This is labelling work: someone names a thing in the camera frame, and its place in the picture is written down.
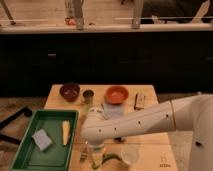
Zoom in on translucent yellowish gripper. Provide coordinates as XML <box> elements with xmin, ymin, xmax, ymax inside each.
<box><xmin>87</xmin><ymin>144</ymin><xmax>106</xmax><ymax>169</ymax></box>

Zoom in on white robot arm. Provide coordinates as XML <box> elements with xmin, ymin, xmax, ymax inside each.
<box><xmin>81</xmin><ymin>94</ymin><xmax>213</xmax><ymax>171</ymax></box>

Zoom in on light green plastic cup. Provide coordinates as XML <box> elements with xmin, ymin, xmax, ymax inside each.
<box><xmin>83</xmin><ymin>104</ymin><xmax>93</xmax><ymax>116</ymax></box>

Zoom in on small metal cup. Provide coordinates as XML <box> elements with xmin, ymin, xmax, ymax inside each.
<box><xmin>83</xmin><ymin>90</ymin><xmax>94</xmax><ymax>104</ymax></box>

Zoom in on silver fork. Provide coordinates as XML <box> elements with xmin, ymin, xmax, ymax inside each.
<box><xmin>79</xmin><ymin>142</ymin><xmax>88</xmax><ymax>162</ymax></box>

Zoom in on green cucumber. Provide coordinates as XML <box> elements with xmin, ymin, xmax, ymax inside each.
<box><xmin>91</xmin><ymin>152</ymin><xmax>122</xmax><ymax>170</ymax></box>

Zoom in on white bowl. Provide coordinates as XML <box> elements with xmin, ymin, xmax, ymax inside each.
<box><xmin>120</xmin><ymin>145</ymin><xmax>139</xmax><ymax>166</ymax></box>

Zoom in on yellow corn cob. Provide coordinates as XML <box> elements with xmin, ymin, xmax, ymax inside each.
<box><xmin>62</xmin><ymin>120</ymin><xmax>70</xmax><ymax>146</ymax></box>

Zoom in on light blue cloth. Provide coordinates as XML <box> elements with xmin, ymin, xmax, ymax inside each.
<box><xmin>102</xmin><ymin>103</ymin><xmax>124</xmax><ymax>118</ymax></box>

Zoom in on green plastic tray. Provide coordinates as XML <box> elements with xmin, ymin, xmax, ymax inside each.
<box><xmin>11</xmin><ymin>110</ymin><xmax>78</xmax><ymax>171</ymax></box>

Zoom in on blue grey sponge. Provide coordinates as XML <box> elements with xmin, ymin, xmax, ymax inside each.
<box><xmin>32</xmin><ymin>129</ymin><xmax>52</xmax><ymax>151</ymax></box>

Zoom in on orange bowl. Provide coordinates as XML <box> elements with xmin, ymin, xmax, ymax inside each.
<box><xmin>105</xmin><ymin>86</ymin><xmax>129</xmax><ymax>104</ymax></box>

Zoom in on dark red bowl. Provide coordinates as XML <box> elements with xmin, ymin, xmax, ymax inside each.
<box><xmin>59</xmin><ymin>83</ymin><xmax>80</xmax><ymax>102</ymax></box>

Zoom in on black stand legs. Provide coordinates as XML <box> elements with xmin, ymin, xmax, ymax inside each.
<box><xmin>0</xmin><ymin>107</ymin><xmax>32</xmax><ymax>145</ymax></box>

